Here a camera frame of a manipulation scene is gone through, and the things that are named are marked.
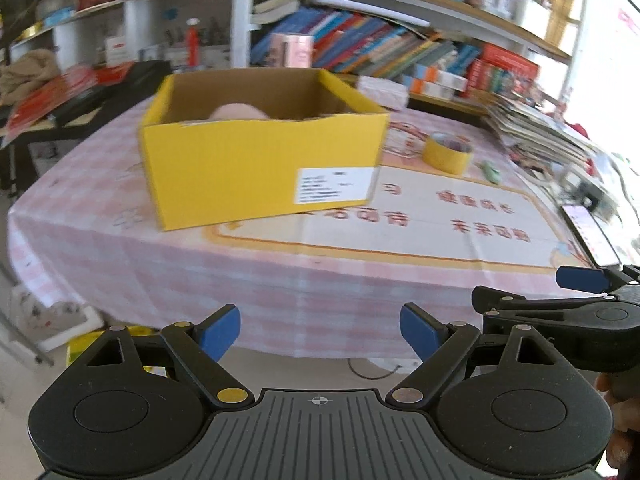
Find pink plush pig toy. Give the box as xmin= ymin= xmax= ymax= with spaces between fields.
xmin=208 ymin=103 xmax=269 ymax=122

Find person's hand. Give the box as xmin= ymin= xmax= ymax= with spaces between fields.
xmin=594 ymin=374 xmax=640 ymax=470

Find smartphone with lit screen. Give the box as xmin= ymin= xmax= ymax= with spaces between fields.
xmin=560 ymin=204 xmax=622 ymax=268

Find pink checkered table mat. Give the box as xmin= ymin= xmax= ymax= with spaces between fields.
xmin=8 ymin=104 xmax=588 ymax=359

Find white power strip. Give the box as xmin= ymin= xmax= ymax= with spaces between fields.
xmin=566 ymin=174 xmax=617 ymax=220

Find small green clip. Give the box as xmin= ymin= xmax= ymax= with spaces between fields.
xmin=478 ymin=160 xmax=502 ymax=185

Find yellow tape roll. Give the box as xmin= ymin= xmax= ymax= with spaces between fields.
xmin=422 ymin=132 xmax=473 ymax=177

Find stack of papers and magazines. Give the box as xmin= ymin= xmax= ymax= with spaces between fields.
xmin=484 ymin=96 xmax=599 ymax=170

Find yellow cardboard box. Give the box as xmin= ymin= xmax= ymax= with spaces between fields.
xmin=139 ymin=67 xmax=390 ymax=231

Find red paper sheets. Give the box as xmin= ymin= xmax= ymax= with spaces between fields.
xmin=1 ymin=63 xmax=131 ymax=146

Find lower orange blue white box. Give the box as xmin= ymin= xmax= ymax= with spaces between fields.
xmin=401 ymin=75 xmax=454 ymax=101

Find orange blue white box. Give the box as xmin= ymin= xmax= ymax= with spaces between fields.
xmin=401 ymin=75 xmax=454 ymax=101
xmin=410 ymin=64 xmax=468 ymax=93

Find white quilted handbag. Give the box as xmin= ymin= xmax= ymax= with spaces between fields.
xmin=356 ymin=76 xmax=409 ymax=110

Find black keyboard case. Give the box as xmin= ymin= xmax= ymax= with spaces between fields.
xmin=47 ymin=60 xmax=171 ymax=127

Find red thick dictionary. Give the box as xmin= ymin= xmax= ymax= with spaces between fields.
xmin=480 ymin=44 xmax=539 ymax=79

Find upper orange blue white box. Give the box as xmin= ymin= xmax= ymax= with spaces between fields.
xmin=410 ymin=64 xmax=468 ymax=93

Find beige folded cloth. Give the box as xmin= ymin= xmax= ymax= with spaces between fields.
xmin=0 ymin=49 xmax=61 ymax=106

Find row of leaning books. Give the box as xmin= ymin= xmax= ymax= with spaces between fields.
xmin=250 ymin=6 xmax=483 ymax=79

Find pink cartoon tumbler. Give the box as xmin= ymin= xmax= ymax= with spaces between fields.
xmin=267 ymin=32 xmax=314 ymax=68

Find white bookshelf frame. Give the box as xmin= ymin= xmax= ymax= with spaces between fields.
xmin=9 ymin=0 xmax=573 ymax=100

